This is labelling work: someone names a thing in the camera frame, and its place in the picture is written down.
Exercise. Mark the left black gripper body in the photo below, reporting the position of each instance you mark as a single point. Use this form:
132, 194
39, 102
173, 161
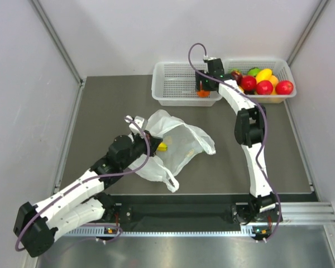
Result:
143, 146

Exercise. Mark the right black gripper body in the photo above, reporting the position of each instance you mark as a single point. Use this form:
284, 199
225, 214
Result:
206, 84

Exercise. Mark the orange tangerine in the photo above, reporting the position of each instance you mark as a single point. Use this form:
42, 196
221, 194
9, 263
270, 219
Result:
203, 93

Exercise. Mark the white plastic bag with fruit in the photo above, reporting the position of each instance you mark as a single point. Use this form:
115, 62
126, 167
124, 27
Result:
183, 141

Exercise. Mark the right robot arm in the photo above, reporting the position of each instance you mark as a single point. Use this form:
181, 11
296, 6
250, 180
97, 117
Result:
249, 132

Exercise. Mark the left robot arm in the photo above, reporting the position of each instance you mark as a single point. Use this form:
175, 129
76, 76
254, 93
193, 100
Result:
38, 226

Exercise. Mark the yellow banana in bag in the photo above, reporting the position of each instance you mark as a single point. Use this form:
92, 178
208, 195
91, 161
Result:
162, 147

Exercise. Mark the orange fruit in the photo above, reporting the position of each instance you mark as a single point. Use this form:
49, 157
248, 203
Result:
274, 81

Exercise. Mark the empty white plastic basket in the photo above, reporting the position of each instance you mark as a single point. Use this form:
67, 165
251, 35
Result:
173, 84

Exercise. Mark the dark red apple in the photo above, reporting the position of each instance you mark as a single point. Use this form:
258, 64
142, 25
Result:
237, 75

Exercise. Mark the red apple middle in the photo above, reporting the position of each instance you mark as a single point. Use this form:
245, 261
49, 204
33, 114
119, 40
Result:
248, 83

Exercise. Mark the green lime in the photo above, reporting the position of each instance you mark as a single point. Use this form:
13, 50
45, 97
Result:
253, 72

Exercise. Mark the red apple front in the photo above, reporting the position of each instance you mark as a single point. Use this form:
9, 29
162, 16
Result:
264, 88

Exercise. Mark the yellow mango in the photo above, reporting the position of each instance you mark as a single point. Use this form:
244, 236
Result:
264, 74

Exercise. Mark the red apple right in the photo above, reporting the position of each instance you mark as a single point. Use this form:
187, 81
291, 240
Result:
284, 87

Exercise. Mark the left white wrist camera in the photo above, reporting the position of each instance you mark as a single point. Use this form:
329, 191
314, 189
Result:
137, 125

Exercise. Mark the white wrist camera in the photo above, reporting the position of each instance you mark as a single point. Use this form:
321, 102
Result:
137, 125
206, 58

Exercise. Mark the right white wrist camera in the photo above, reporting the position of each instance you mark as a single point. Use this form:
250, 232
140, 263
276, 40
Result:
206, 58

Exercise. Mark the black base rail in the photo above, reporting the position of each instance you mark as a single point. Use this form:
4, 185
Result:
186, 212

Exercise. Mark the grey slotted cable duct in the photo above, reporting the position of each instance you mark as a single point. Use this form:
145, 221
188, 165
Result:
106, 231

